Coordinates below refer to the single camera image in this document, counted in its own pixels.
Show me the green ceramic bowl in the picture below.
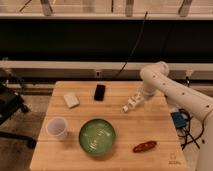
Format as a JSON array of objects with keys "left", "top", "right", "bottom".
[{"left": 78, "top": 119, "right": 116, "bottom": 156}]

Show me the black rectangular phone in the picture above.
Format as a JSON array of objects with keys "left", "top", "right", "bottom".
[{"left": 94, "top": 84, "right": 105, "bottom": 101}]

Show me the red chili pepper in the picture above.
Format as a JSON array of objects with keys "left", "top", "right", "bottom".
[{"left": 133, "top": 141, "right": 157, "bottom": 153}]

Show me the translucent plastic cup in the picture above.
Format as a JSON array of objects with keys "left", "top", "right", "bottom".
[{"left": 46, "top": 117, "right": 68, "bottom": 141}]

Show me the black chair base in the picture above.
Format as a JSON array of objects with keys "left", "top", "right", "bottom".
[{"left": 0, "top": 68, "right": 37, "bottom": 149}]

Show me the black floor cable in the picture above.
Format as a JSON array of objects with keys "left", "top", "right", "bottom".
[{"left": 176, "top": 108, "right": 205, "bottom": 158}]

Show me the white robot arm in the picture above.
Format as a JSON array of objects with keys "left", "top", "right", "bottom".
[{"left": 140, "top": 62, "right": 213, "bottom": 171}]

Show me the white wall outlet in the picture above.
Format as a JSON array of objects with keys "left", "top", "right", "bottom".
[{"left": 96, "top": 71, "right": 101, "bottom": 78}]

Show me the white rectangular sponge block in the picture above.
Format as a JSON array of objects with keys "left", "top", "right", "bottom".
[{"left": 64, "top": 92, "right": 80, "bottom": 108}]

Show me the blue electronic box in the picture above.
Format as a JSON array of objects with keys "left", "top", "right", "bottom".
[{"left": 171, "top": 112, "right": 186, "bottom": 129}]

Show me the black hanging cable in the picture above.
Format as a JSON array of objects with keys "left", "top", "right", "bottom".
[{"left": 111, "top": 10, "right": 150, "bottom": 81}]

